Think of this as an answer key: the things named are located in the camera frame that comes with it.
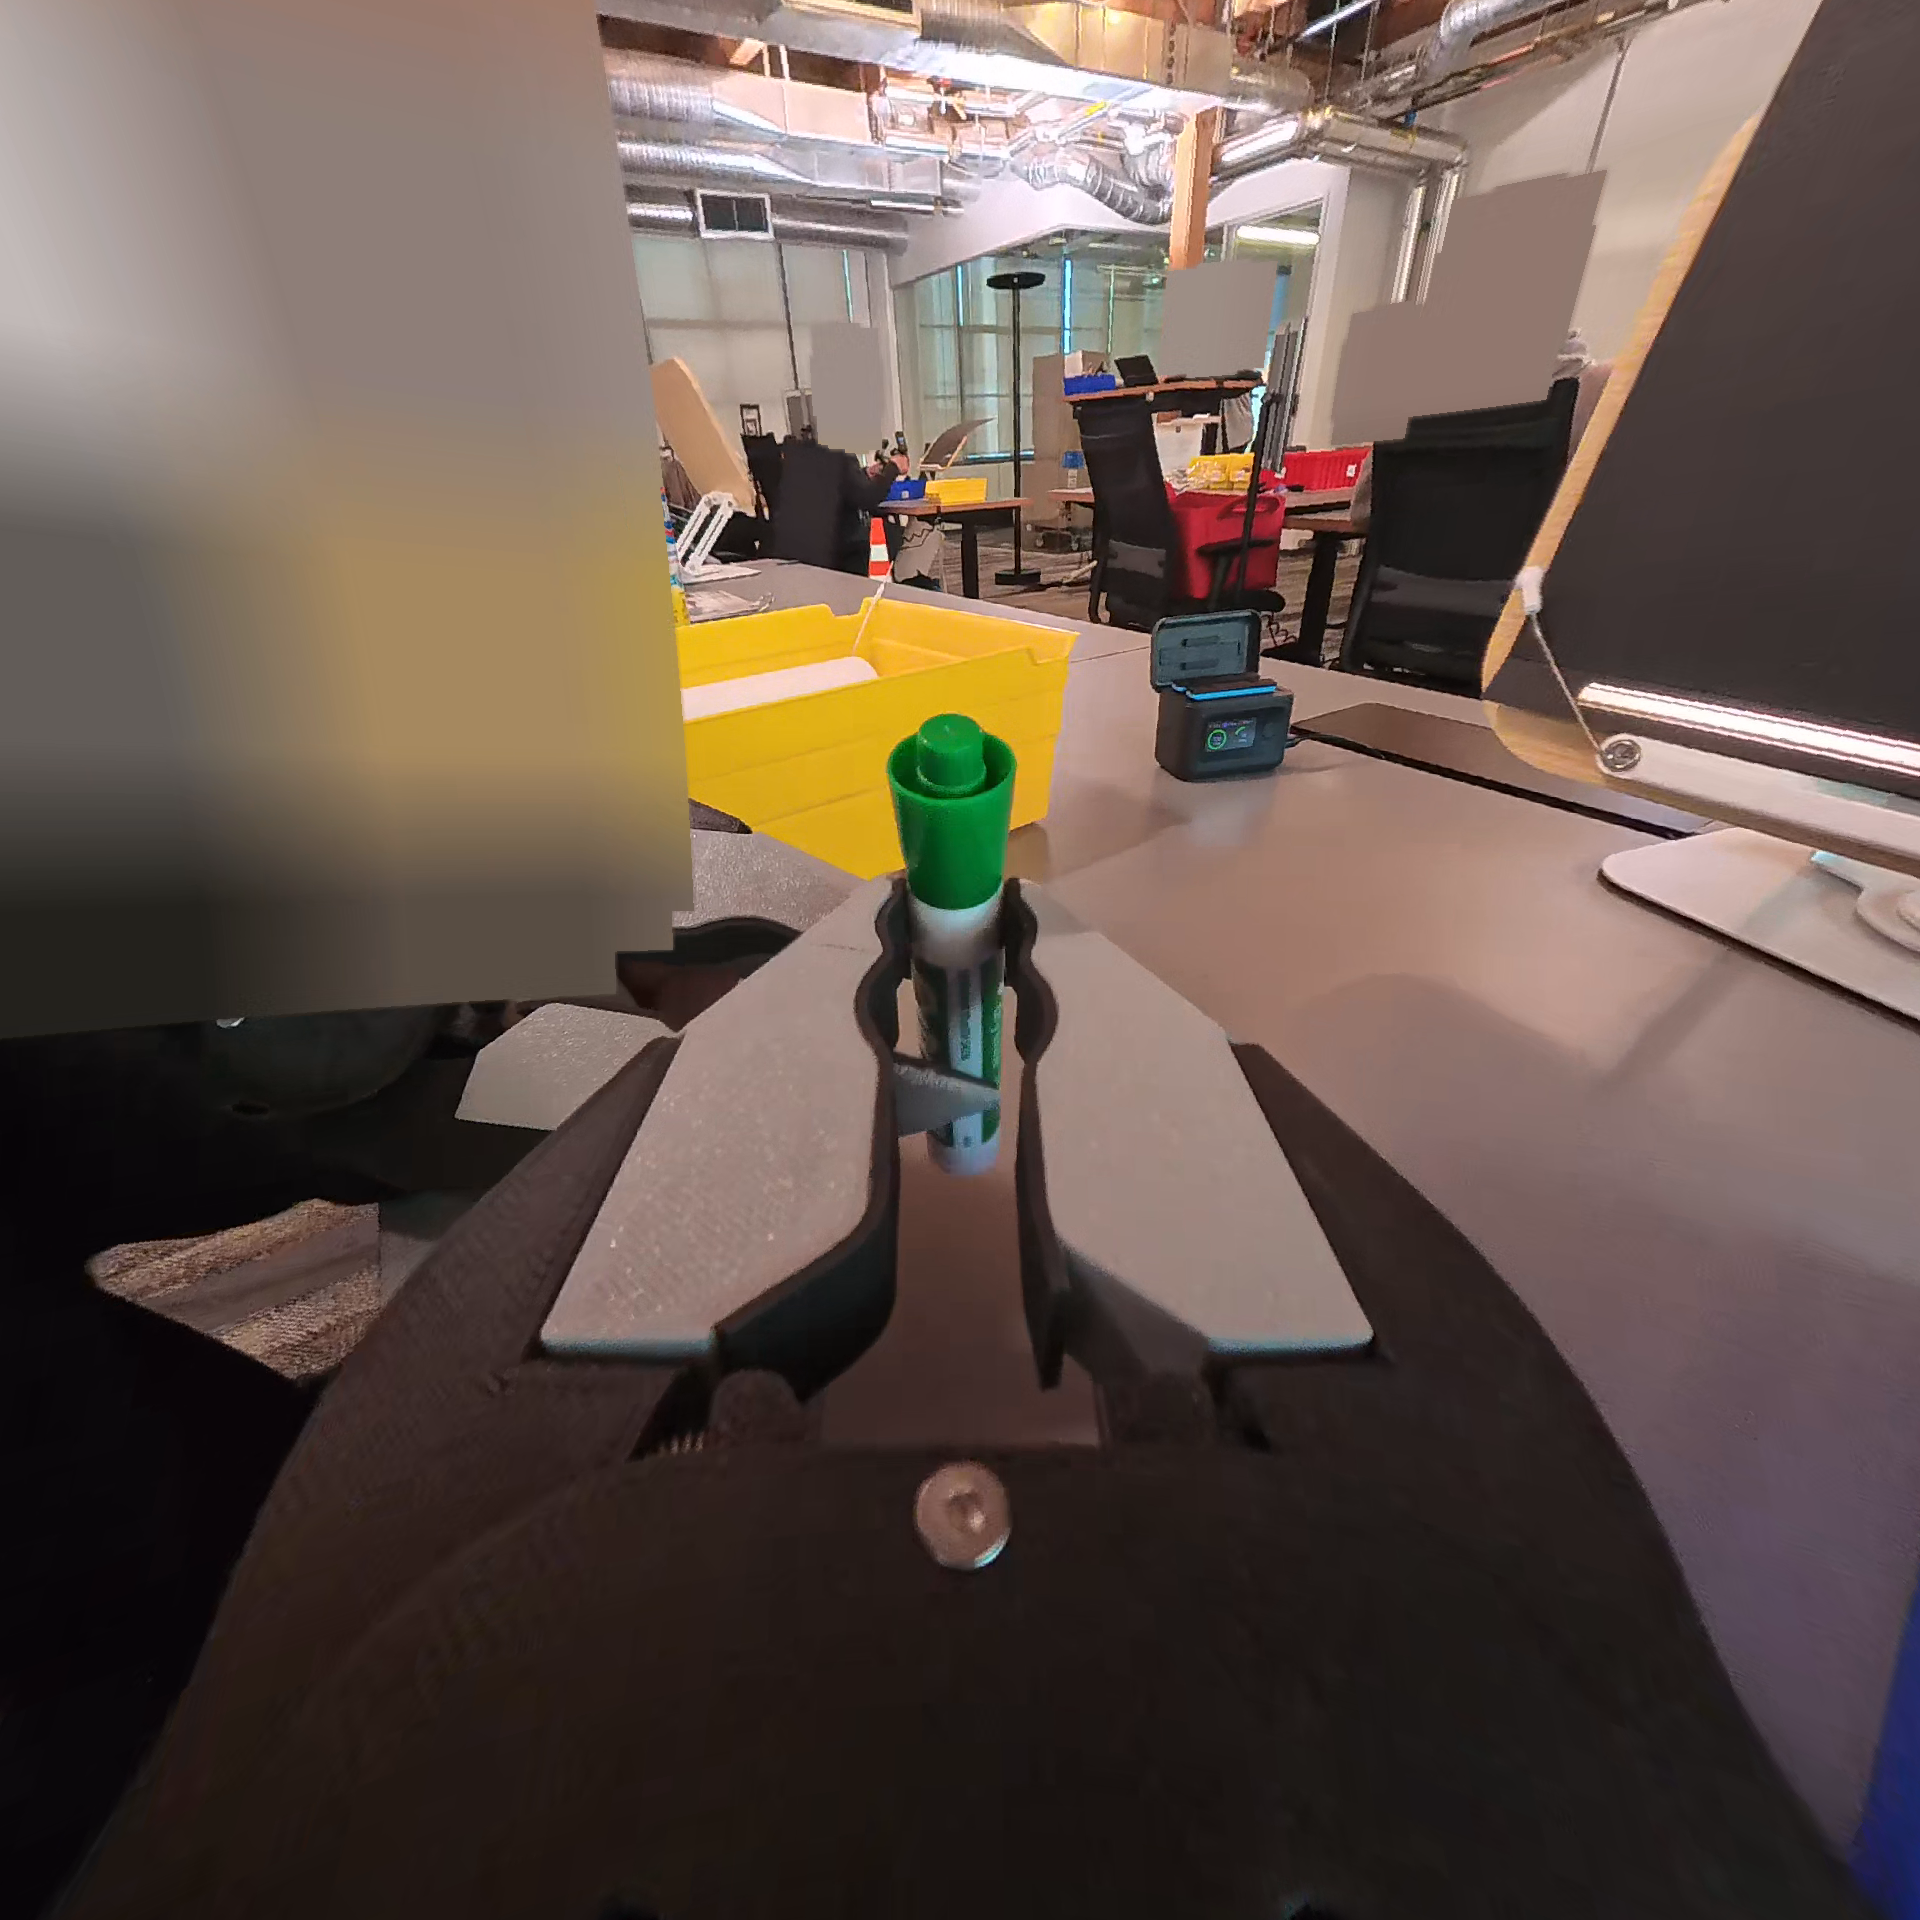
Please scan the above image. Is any black floor lamp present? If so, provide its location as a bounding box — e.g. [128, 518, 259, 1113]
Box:
[984, 270, 1051, 587]

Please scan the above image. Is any black office chair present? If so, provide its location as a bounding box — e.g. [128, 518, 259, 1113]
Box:
[1339, 375, 1584, 693]
[1076, 397, 1291, 632]

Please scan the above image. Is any green dry erase marker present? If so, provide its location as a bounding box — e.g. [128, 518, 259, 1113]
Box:
[885, 714, 1021, 1179]

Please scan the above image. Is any large yellow plastic bin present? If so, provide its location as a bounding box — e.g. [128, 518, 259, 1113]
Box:
[678, 598, 1080, 880]

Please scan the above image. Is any black computer monitor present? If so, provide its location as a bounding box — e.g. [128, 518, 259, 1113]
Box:
[1481, 0, 1920, 880]

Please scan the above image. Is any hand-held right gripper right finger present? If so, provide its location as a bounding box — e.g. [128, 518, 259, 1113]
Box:
[997, 878, 1376, 1394]

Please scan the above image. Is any blue plastic bin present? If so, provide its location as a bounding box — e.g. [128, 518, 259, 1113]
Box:
[1852, 1769, 1920, 1920]

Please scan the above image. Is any white cord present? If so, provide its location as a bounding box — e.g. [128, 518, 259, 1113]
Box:
[1515, 567, 1644, 774]

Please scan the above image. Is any white foam sheet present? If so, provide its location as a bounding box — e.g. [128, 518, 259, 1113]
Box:
[681, 656, 886, 723]

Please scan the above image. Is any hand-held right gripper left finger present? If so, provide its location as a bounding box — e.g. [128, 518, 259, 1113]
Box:
[537, 878, 917, 1395]

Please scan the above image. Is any black desk slot cover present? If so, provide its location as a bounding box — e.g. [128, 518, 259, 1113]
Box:
[1288, 701, 1711, 835]

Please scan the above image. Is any white monitor stand base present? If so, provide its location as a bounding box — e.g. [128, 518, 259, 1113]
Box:
[1600, 825, 1920, 1023]

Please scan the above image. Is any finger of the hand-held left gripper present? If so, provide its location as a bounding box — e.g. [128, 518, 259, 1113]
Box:
[454, 1001, 1000, 1136]

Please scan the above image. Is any black battery charger case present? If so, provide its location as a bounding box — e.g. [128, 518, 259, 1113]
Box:
[1151, 610, 1295, 783]

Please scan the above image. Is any beige board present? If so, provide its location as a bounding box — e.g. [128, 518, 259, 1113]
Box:
[648, 354, 747, 496]

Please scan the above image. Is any red storage tote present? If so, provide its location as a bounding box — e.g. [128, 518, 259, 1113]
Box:
[1167, 482, 1288, 598]

